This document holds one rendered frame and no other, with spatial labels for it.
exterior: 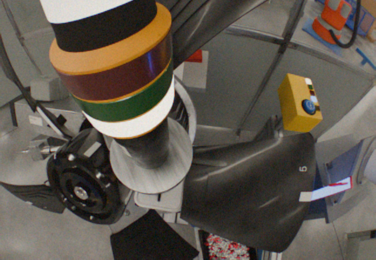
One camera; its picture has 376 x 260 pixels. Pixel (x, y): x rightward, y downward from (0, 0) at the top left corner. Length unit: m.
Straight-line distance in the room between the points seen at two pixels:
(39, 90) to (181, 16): 0.43
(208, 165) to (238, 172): 0.05
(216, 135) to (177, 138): 1.46
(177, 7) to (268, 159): 0.24
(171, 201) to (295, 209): 0.20
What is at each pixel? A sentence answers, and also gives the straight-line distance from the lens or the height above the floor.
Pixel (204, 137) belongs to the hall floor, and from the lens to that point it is 1.59.
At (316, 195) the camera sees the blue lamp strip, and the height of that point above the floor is 1.08.
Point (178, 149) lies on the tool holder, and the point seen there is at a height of 1.29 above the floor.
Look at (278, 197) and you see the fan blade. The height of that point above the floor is 1.17.
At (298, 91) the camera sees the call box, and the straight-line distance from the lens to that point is 0.59.
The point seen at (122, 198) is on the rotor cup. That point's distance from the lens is 0.22.
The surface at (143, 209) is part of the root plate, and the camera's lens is 0.36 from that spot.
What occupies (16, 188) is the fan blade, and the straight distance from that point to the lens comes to 0.46.
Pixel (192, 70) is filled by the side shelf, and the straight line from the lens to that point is 0.81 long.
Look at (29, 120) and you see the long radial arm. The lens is 0.54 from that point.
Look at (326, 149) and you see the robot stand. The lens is 0.76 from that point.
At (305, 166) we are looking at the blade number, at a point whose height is 1.18.
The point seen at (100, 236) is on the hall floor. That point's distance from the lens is 1.58.
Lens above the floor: 1.44
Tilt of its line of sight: 60 degrees down
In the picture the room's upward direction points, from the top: 4 degrees clockwise
